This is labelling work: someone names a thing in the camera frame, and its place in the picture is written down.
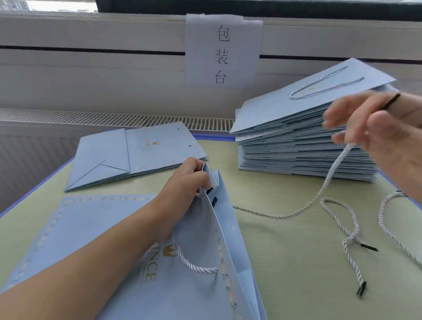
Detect dark window frame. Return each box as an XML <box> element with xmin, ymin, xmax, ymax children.
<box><xmin>92</xmin><ymin>0</ymin><xmax>422</xmax><ymax>24</ymax></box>

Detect light blue paper bag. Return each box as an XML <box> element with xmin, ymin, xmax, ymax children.
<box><xmin>64</xmin><ymin>117</ymin><xmax>210</xmax><ymax>198</ymax></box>
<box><xmin>0</xmin><ymin>154</ymin><xmax>277</xmax><ymax>320</ymax></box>

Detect white twisted rope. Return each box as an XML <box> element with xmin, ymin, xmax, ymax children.
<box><xmin>376</xmin><ymin>190</ymin><xmax>422</xmax><ymax>274</ymax></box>
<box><xmin>317</xmin><ymin>198</ymin><xmax>381</xmax><ymax>299</ymax></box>
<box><xmin>232</xmin><ymin>87</ymin><xmax>402</xmax><ymax>224</ymax></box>

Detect person's left hand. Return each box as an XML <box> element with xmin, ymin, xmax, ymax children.
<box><xmin>149</xmin><ymin>156</ymin><xmax>212</xmax><ymax>244</ymax></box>

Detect white paper sign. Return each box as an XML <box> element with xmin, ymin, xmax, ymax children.
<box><xmin>183</xmin><ymin>13</ymin><xmax>264</xmax><ymax>90</ymax></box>

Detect stack of blue paper bags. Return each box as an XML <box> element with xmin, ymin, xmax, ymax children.
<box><xmin>228</xmin><ymin>54</ymin><xmax>402</xmax><ymax>183</ymax></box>

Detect person's left forearm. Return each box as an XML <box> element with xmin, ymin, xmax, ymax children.
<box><xmin>0</xmin><ymin>192</ymin><xmax>173</xmax><ymax>320</ymax></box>

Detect person's right hand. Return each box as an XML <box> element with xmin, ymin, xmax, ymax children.
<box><xmin>320</xmin><ymin>88</ymin><xmax>422</xmax><ymax>194</ymax></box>

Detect flat light blue paper bag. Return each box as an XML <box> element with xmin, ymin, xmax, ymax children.
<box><xmin>64</xmin><ymin>117</ymin><xmax>210</xmax><ymax>198</ymax></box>

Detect white slotted vent grille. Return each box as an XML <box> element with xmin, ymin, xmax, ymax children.
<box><xmin>0</xmin><ymin>108</ymin><xmax>236</xmax><ymax>132</ymax></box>

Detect person's right forearm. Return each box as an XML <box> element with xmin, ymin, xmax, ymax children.
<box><xmin>397</xmin><ymin>165</ymin><xmax>422</xmax><ymax>218</ymax></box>

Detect white twisted rope bag handle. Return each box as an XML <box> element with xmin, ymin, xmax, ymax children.
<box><xmin>168</xmin><ymin>233</ymin><xmax>221</xmax><ymax>275</ymax></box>

